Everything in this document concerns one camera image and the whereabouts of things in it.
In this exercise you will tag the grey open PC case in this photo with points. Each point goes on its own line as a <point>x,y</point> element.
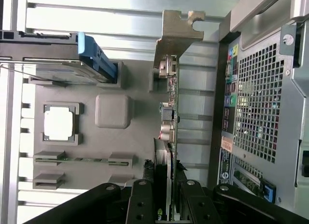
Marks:
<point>265,88</point>

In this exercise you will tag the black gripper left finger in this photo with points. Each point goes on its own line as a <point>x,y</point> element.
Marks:
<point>141,204</point>

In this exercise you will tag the blue card retainer clip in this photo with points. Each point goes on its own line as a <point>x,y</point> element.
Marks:
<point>267,191</point>

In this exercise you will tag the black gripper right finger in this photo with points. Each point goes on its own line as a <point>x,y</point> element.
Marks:
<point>200,207</point>

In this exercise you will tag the orange sticker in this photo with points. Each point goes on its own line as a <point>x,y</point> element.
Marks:
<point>227,144</point>

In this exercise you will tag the silver CPU chip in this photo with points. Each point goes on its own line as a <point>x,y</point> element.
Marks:
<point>59,123</point>

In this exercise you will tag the black service label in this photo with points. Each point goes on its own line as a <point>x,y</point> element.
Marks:
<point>225,168</point>

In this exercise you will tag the green RAM stick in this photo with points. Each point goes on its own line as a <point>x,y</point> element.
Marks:
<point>79,159</point>

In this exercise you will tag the disk in blue carrier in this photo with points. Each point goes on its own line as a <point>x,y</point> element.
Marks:
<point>43,44</point>

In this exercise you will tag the grey parts rack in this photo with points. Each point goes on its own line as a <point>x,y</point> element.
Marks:
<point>108,142</point>

